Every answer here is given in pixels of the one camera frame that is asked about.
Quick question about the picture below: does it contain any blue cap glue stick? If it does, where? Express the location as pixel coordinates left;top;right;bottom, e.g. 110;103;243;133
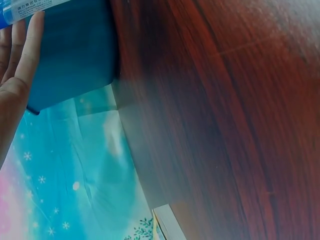
0;0;59;31

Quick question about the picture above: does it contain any dark blue plastic box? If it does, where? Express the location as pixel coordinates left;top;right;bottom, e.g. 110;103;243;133
26;0;120;116

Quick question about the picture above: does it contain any yellow picture book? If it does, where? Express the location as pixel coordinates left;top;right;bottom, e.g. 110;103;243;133
151;202;187;240

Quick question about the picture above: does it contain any person's left hand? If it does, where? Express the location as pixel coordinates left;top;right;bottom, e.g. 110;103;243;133
0;11;46;167

